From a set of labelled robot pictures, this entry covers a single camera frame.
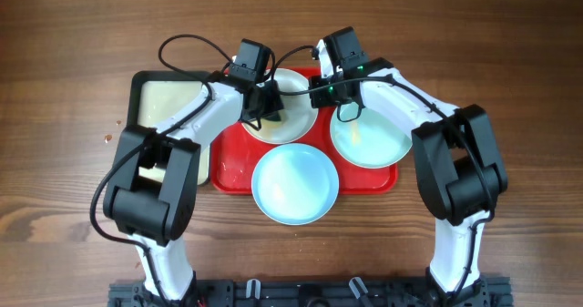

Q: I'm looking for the green yellow sponge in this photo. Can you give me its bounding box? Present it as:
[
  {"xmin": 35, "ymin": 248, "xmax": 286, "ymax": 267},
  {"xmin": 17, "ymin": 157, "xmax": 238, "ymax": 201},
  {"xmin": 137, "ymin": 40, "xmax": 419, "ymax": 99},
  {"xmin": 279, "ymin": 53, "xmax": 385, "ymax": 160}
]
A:
[{"xmin": 263, "ymin": 111, "xmax": 282, "ymax": 122}]

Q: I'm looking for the white plate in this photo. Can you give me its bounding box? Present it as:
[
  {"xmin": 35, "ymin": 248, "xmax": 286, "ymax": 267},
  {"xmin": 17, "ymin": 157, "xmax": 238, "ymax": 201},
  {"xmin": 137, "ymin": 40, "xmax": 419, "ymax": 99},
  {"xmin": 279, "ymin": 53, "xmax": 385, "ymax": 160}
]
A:
[{"xmin": 243, "ymin": 68, "xmax": 318, "ymax": 145}]

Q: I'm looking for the light blue plate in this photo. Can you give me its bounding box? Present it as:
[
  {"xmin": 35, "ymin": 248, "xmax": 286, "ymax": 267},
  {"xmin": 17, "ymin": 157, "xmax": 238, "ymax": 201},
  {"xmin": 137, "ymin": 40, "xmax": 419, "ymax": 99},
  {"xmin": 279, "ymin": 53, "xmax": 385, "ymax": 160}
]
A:
[{"xmin": 251, "ymin": 143, "xmax": 340, "ymax": 226}]

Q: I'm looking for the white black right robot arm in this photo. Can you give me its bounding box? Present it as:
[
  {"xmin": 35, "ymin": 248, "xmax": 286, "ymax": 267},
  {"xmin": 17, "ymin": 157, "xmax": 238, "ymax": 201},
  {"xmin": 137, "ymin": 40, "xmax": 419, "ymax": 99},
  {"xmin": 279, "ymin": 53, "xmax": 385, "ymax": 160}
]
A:
[{"xmin": 309, "ymin": 58, "xmax": 508, "ymax": 301}]

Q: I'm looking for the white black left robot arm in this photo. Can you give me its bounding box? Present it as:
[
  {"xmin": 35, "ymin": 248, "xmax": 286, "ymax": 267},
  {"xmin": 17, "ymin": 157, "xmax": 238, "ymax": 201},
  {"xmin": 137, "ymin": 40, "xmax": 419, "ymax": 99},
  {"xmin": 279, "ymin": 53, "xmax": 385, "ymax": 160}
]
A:
[{"xmin": 92, "ymin": 72, "xmax": 283, "ymax": 306}]

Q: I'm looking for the red plastic tray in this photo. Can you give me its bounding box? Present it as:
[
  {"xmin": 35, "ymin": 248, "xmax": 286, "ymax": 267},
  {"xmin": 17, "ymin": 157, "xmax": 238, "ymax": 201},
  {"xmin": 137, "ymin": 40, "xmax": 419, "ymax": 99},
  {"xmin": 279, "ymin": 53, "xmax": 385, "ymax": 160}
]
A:
[{"xmin": 210, "ymin": 107, "xmax": 398, "ymax": 194}]

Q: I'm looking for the black metal water tray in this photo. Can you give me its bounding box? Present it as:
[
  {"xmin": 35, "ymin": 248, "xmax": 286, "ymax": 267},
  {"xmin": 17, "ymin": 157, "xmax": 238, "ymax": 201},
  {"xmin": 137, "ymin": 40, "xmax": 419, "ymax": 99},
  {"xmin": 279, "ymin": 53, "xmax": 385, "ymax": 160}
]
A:
[{"xmin": 126, "ymin": 70, "xmax": 215, "ymax": 188}]

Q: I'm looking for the mint green plate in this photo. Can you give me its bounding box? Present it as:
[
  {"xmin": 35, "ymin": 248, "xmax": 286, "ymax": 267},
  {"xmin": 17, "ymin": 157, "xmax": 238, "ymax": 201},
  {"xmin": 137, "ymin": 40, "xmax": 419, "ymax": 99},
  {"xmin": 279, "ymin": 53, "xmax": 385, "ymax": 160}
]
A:
[{"xmin": 330, "ymin": 103, "xmax": 412, "ymax": 169}]

